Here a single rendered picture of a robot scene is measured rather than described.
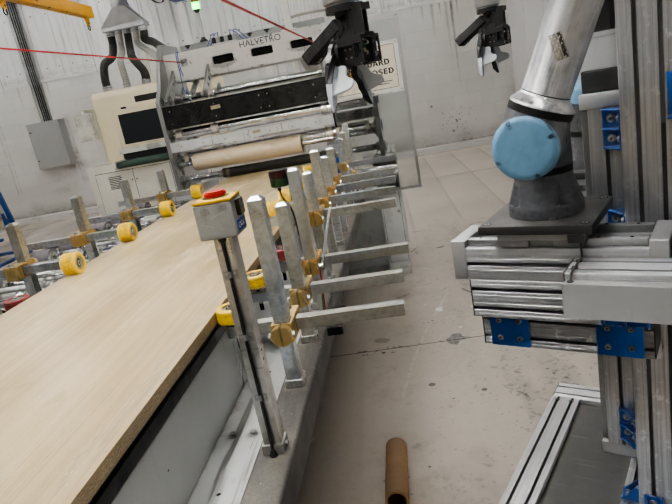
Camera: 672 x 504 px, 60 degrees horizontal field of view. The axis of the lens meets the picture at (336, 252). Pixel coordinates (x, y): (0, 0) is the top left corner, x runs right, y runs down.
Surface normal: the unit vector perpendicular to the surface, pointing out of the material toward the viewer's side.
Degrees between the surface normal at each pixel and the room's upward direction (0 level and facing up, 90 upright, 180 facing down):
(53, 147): 90
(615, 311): 90
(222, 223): 90
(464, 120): 90
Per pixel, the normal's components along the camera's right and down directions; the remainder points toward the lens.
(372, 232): -0.09, 0.29
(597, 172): -0.55, 0.32
